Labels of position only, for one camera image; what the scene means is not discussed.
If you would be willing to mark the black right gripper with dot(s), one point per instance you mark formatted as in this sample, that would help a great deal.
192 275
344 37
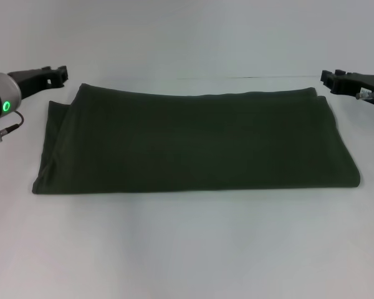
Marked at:
366 85

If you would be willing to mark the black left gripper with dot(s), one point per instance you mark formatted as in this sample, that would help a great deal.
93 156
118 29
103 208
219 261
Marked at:
28 81

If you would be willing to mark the dark green FREE t-shirt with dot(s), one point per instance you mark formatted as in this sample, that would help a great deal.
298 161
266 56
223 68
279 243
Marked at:
190 140

